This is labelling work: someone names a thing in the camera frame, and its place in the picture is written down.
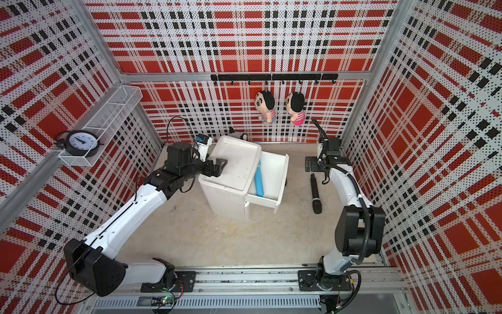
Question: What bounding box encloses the black clock in basket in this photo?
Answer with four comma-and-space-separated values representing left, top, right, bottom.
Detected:
55, 130, 102, 158

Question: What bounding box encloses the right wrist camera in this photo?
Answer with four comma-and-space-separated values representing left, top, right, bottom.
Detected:
324, 137, 341, 156

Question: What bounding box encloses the white wire basket shelf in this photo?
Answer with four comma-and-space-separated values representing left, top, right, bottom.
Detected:
58, 85, 142, 167

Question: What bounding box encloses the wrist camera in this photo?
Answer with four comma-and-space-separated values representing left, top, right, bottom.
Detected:
196, 133, 213, 162
324, 137, 341, 156

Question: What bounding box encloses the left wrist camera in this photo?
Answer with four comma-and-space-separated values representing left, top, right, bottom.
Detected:
196, 133, 213, 162

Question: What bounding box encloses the white top drawer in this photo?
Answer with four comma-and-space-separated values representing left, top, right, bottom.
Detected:
246, 151, 290, 214

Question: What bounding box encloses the white three-drawer cabinet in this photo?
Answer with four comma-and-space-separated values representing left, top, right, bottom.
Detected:
198, 136, 261, 221

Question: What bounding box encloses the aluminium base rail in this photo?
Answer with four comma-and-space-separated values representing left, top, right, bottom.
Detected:
80, 263, 414, 313

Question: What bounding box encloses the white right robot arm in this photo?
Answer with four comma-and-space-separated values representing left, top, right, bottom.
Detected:
298, 156, 386, 292

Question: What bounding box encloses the grey plush toy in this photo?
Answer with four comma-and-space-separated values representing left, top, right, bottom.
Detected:
228, 127, 248, 141

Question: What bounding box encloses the black hook rail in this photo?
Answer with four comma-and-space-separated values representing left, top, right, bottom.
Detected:
210, 73, 339, 83

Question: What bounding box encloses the boy doll striped shirt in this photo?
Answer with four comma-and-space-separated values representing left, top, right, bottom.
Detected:
254, 91, 277, 124

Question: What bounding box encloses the boy doll pink shirt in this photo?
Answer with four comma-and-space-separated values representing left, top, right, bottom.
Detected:
286, 92, 306, 126

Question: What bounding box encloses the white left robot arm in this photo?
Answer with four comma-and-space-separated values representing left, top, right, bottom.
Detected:
64, 143, 227, 296

